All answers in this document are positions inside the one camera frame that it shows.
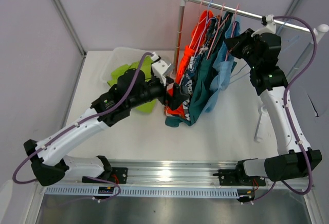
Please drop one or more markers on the light blue shorts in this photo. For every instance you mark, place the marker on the light blue shorts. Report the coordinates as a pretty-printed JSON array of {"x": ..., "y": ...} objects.
[{"x": 223, "y": 65}]

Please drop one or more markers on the slotted grey cable duct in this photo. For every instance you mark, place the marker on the slotted grey cable duct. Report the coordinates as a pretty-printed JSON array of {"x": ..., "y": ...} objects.
[{"x": 138, "y": 191}]

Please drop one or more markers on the pink hanger for orange shorts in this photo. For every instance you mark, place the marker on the pink hanger for orange shorts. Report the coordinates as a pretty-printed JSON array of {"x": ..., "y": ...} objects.
[{"x": 201, "y": 18}]

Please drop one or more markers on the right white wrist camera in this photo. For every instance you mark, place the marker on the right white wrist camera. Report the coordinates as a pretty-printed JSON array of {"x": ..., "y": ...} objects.
[{"x": 269, "y": 26}]

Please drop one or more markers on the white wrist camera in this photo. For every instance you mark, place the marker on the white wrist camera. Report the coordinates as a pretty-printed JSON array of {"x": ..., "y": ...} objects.
[
  {"x": 269, "y": 26},
  {"x": 161, "y": 68}
]

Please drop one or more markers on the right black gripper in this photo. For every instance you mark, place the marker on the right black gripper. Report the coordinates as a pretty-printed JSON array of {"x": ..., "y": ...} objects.
[{"x": 234, "y": 44}]

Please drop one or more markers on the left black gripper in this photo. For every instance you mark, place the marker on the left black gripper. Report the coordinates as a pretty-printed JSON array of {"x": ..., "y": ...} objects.
[{"x": 172, "y": 101}]

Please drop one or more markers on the white plastic basket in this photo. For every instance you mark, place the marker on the white plastic basket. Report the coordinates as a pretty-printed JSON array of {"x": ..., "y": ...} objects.
[{"x": 124, "y": 59}]

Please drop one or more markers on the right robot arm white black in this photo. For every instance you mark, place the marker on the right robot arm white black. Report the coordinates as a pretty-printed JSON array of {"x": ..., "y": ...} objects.
[{"x": 295, "y": 158}]

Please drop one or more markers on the aluminium mounting rail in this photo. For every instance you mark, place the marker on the aluminium mounting rail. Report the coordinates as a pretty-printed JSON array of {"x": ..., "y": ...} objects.
[{"x": 139, "y": 172}]

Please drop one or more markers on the blue hanger for patterned shorts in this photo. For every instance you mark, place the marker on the blue hanger for patterned shorts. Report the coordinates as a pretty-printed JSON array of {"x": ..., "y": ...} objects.
[{"x": 203, "y": 25}]

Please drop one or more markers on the silver clothes rack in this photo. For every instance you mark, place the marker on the silver clothes rack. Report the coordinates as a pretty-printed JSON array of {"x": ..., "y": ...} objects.
[{"x": 296, "y": 24}]

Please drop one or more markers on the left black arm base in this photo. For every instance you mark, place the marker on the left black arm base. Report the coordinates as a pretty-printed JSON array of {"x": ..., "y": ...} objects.
[{"x": 117, "y": 175}]

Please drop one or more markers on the teal green shorts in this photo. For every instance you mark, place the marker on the teal green shorts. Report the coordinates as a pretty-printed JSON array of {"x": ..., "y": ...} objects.
[{"x": 224, "y": 33}]

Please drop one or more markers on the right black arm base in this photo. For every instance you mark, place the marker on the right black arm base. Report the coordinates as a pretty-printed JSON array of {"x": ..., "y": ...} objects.
[{"x": 238, "y": 177}]

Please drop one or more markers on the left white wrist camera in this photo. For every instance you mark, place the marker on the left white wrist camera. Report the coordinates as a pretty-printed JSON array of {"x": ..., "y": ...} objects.
[{"x": 161, "y": 68}]

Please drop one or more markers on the blue wire hanger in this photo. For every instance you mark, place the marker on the blue wire hanger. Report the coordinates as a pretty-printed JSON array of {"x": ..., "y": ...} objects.
[{"x": 244, "y": 71}]

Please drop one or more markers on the orange shorts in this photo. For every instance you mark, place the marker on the orange shorts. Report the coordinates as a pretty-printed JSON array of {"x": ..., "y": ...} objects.
[{"x": 201, "y": 92}]

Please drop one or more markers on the patterned navy white shorts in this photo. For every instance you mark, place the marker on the patterned navy white shorts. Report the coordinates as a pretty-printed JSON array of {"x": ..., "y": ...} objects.
[{"x": 187, "y": 70}]

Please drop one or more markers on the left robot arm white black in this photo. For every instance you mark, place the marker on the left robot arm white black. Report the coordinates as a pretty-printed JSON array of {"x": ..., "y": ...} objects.
[{"x": 49, "y": 158}]

